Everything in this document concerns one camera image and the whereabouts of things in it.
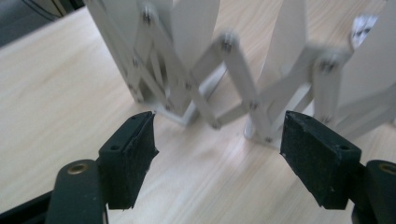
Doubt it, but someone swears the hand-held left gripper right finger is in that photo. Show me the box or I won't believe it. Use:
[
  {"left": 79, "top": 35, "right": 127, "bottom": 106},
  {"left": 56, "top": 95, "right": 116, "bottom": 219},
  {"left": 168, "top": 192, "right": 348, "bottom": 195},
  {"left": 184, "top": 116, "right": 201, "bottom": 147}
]
[{"left": 279, "top": 110, "right": 396, "bottom": 224}]

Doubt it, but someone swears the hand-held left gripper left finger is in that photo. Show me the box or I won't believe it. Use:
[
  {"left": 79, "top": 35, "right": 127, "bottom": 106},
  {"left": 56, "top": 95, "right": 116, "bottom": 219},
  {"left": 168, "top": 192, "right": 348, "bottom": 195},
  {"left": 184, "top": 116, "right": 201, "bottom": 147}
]
[{"left": 45, "top": 111, "right": 160, "bottom": 224}]

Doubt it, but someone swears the white patterned cloth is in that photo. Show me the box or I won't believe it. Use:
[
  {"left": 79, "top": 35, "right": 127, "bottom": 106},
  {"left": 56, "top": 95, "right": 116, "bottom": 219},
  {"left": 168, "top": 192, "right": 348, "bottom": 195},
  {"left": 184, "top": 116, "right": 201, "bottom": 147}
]
[{"left": 350, "top": 13, "right": 379, "bottom": 49}]

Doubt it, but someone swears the grey metal expandable rack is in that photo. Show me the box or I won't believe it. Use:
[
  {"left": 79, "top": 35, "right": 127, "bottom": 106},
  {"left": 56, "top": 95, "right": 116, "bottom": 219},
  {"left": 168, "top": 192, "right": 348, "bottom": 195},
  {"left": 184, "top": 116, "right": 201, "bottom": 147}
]
[{"left": 82, "top": 0, "right": 396, "bottom": 149}]

